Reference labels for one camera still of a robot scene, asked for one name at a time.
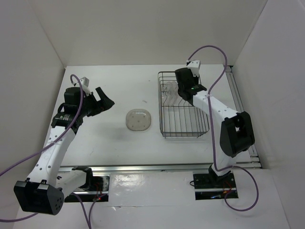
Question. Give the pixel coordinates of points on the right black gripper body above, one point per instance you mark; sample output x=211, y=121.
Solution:
x=196, y=79

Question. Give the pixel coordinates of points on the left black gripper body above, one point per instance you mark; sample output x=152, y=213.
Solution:
x=90, y=106

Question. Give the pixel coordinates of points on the clear plate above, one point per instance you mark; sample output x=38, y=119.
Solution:
x=138, y=120
x=174, y=93
x=167, y=94

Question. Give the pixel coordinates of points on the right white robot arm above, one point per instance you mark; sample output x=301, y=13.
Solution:
x=231, y=131

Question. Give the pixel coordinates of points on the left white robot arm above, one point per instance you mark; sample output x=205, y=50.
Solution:
x=44, y=191

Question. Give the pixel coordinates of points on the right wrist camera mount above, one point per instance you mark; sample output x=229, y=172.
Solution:
x=194, y=66

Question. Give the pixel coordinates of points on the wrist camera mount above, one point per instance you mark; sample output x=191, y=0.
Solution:
x=84, y=84
x=194, y=66

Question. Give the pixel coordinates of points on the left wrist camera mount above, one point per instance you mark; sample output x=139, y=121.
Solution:
x=84, y=84

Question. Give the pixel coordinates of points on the wire dish rack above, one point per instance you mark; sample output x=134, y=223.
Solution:
x=181, y=120

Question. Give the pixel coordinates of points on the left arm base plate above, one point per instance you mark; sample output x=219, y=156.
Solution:
x=97, y=189

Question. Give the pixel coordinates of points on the front aluminium rail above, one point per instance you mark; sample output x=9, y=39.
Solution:
x=148, y=168

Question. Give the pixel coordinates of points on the aluminium rail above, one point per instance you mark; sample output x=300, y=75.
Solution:
x=148, y=168
x=254, y=157

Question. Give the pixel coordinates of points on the right side aluminium rail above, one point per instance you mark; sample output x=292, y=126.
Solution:
x=254, y=157

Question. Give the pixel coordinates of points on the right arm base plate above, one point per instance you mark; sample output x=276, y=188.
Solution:
x=208, y=185

